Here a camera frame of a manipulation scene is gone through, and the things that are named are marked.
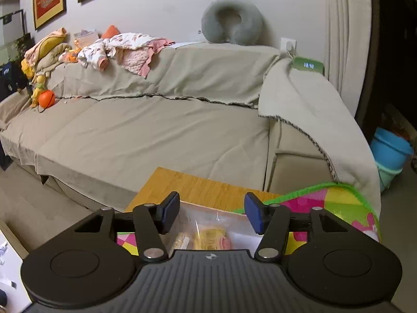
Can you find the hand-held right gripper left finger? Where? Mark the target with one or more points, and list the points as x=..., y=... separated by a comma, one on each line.
x=168, y=213

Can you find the green digital clock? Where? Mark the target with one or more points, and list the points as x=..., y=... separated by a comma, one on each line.
x=308, y=65

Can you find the orange ball toy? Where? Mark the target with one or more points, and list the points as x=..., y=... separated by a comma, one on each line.
x=46, y=99

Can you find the blue plastic basin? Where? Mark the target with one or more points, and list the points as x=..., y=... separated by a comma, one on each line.
x=391, y=146

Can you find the large golden cake packet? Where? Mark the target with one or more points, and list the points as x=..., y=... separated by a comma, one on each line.
x=211, y=234

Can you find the clear plastic bag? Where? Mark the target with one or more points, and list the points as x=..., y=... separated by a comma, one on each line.
x=85, y=38

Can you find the wooden table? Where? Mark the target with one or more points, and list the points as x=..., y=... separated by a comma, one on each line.
x=195, y=186

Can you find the white wall socket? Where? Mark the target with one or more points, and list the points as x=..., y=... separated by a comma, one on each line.
x=288, y=45

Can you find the yellow and pink clothes pile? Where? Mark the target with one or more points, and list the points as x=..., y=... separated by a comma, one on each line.
x=45, y=47

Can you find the colourful cartoon mat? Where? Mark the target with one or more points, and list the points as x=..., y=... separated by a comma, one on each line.
x=325, y=202

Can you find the light beige throw blanket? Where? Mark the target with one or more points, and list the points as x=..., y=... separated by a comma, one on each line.
x=303, y=104

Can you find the cream curtain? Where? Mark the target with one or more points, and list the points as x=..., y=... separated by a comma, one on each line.
x=348, y=22

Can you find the yellow plush toy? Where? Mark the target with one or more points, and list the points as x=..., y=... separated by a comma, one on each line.
x=37, y=84

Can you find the white patterned baby garment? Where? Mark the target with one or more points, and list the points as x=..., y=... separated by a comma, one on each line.
x=93, y=53

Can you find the green plastic basin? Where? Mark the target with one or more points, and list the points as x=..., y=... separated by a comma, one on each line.
x=389, y=177

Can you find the orange cloth item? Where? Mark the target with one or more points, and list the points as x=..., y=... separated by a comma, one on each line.
x=109, y=32

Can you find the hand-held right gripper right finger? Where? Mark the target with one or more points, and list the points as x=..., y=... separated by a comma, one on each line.
x=254, y=213

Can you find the grey neck pillow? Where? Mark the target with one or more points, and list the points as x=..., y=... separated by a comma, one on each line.
x=215, y=22

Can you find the small orange toys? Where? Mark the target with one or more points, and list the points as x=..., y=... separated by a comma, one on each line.
x=69, y=57

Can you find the dark bag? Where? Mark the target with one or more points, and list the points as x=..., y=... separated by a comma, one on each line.
x=11, y=78

